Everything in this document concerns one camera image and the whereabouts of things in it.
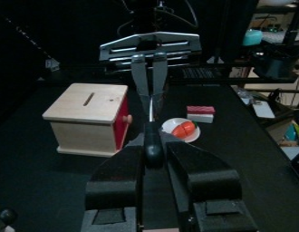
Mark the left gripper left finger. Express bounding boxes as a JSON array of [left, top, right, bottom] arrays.
[[80, 141, 145, 232]]

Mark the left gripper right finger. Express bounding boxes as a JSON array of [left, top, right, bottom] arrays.
[[165, 141, 259, 232]]

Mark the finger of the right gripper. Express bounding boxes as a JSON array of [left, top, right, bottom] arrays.
[[131, 53, 152, 114], [151, 52, 169, 112]]

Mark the wooden box with slot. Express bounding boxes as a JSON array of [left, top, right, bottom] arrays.
[[41, 82, 133, 158]]

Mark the red and white block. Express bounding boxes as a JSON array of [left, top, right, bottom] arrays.
[[185, 105, 216, 124]]

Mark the small white plate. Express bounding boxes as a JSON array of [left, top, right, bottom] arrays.
[[161, 117, 201, 143]]

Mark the red ball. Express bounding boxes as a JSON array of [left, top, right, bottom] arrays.
[[171, 121, 199, 140]]

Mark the teal container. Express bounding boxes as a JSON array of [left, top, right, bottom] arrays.
[[241, 29, 264, 47]]

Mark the cardboard box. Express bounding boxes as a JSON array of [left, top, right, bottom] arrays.
[[267, 117, 296, 147]]

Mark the white flat box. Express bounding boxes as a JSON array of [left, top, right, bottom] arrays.
[[252, 101, 277, 120]]

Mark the metal frame bracket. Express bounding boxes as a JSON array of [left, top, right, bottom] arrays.
[[45, 58, 61, 73]]

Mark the thin diagonal brace cord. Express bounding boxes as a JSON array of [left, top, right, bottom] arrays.
[[5, 17, 52, 61]]

